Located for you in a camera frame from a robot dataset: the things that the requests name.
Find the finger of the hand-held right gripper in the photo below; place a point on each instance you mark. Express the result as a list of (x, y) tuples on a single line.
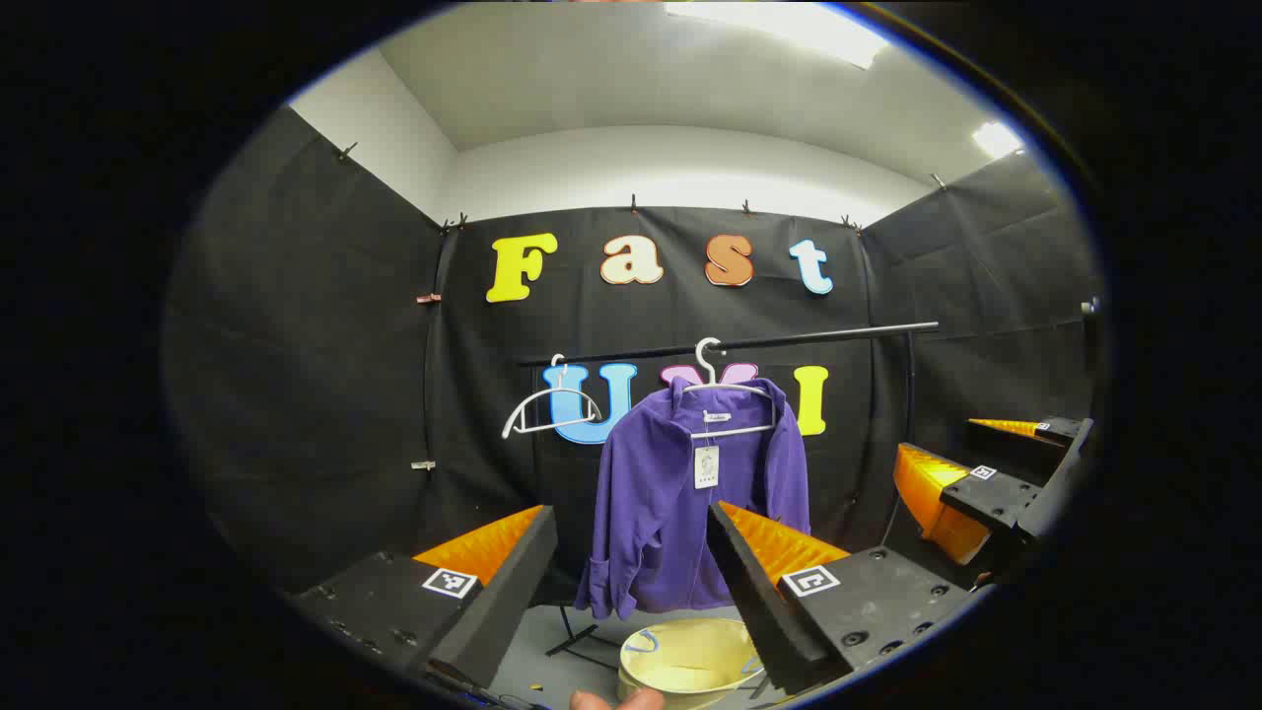
[(991, 498), (1025, 449)]

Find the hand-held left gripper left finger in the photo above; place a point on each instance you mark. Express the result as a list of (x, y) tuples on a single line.
[(493, 602)]

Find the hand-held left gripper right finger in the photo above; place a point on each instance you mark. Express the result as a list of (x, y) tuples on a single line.
[(759, 602)]

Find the cream laundry hamper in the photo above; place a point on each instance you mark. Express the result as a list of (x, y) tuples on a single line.
[(690, 661)]

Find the purple shirt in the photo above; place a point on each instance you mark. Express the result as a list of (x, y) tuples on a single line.
[(651, 493)]

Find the white clothes hanger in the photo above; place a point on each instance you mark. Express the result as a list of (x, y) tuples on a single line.
[(552, 428), (735, 431)]

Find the black clothes rack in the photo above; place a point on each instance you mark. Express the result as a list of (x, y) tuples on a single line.
[(789, 338)]

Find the small ceiling light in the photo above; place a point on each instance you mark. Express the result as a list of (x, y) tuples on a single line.
[(996, 138)]

